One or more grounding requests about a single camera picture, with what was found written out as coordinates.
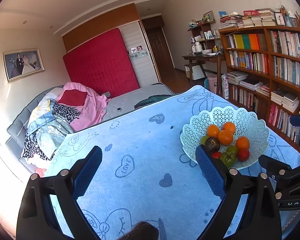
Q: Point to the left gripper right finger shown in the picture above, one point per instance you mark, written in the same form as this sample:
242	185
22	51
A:
260	218

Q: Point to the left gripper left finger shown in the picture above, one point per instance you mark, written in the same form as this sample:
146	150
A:
37	219

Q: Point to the red tomato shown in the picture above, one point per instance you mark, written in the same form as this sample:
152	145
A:
216	155
243	155

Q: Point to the green tomato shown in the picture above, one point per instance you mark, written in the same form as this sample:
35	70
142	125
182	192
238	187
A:
232	149
228	159
203	140

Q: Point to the large orange front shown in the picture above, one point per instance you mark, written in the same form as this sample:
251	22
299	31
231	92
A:
225	137

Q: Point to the small orange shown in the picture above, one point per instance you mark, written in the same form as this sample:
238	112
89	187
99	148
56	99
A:
229	126

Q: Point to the dark brown passion fruit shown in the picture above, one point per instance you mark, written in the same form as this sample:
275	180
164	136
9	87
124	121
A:
212	145

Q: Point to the white lattice plastic basket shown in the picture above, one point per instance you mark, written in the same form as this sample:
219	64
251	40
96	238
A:
247	125

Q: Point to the grey bed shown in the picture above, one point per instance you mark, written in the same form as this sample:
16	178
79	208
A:
117	106

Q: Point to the wooden bookshelf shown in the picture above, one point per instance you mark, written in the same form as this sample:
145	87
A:
262	53

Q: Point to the light blue patterned towel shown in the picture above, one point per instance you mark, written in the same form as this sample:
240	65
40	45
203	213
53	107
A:
144	174

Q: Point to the pile of clothes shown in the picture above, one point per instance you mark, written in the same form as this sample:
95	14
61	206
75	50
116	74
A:
61	112

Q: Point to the pink trash bin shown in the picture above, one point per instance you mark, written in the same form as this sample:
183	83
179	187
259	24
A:
212	81

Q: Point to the wooden desk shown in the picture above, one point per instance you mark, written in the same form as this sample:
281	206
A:
218	59

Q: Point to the framed wedding photo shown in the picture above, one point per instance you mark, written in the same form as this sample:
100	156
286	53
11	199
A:
22	63

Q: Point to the red upright mattress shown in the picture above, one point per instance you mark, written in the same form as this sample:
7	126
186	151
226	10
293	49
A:
103	64

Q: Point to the small wooden shelf unit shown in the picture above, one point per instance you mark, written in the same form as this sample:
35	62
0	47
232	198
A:
203	33

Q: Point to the dark wooden door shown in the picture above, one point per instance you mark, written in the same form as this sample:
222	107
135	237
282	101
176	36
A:
154	30

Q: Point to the wooden wardrobe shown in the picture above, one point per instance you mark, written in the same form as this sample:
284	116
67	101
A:
127	19

